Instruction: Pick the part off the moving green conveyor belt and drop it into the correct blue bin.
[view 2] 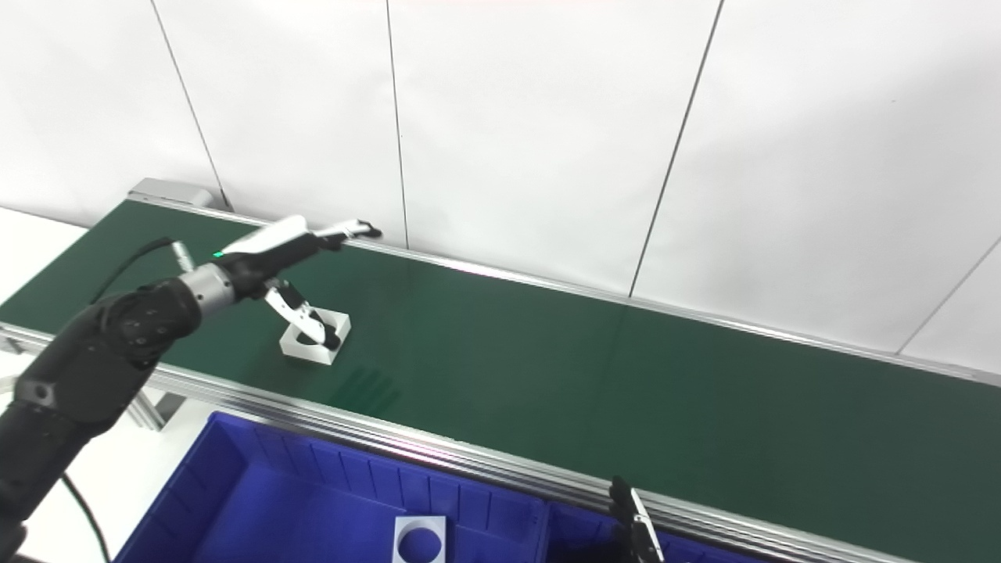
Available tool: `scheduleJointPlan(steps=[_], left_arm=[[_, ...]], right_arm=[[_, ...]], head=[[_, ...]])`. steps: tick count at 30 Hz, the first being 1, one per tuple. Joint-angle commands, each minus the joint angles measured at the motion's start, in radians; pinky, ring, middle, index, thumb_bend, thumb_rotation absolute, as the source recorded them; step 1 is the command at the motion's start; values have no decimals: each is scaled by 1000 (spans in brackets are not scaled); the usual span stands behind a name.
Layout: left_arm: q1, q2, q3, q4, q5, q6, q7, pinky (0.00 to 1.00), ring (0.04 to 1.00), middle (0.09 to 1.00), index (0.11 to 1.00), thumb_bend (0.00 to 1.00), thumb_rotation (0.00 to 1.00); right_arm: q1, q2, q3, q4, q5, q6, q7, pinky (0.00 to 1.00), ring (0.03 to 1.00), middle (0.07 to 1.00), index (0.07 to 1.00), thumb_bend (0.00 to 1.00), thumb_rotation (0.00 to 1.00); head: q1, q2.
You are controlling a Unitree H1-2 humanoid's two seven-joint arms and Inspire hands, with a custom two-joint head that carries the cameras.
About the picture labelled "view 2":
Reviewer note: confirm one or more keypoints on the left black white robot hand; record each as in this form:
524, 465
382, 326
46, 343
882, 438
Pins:
270, 250

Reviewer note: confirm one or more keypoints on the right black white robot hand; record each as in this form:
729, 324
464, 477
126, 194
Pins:
637, 532

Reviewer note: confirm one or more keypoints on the white square part round hole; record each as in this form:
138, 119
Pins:
309, 353
403, 525

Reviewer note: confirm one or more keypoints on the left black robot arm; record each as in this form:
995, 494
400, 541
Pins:
94, 360

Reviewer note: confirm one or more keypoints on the blue plastic bin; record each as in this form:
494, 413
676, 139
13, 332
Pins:
297, 508
579, 539

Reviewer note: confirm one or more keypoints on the grey conveyor motor box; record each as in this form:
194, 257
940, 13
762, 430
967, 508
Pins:
168, 191

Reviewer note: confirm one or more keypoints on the green conveyor belt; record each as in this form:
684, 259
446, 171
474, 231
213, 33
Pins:
626, 391
391, 434

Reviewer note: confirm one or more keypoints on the aluminium conveyor leg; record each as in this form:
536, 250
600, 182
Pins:
152, 410

